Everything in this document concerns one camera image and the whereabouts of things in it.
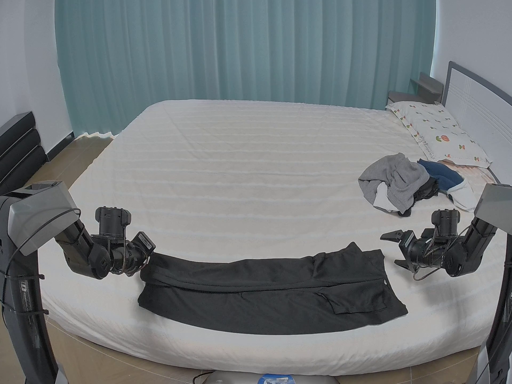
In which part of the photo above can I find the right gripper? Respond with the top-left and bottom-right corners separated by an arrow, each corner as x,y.
380,230 -> 433,273

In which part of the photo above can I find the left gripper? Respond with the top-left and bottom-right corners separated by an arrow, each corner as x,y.
126,232 -> 156,273

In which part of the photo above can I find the black T-shirt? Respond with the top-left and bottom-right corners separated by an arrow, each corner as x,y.
138,242 -> 409,335

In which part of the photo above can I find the pile of clothes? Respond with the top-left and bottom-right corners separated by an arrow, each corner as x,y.
358,153 -> 474,217

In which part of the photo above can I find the bed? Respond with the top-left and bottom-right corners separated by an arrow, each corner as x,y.
40,60 -> 512,375

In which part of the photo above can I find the white printed pillow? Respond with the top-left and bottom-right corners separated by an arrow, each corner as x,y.
385,101 -> 493,169

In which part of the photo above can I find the grey wooden bedside table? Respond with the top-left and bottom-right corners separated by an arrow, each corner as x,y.
388,71 -> 445,105

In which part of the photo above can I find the blue-green curtain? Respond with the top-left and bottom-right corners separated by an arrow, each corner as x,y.
54,0 -> 438,135

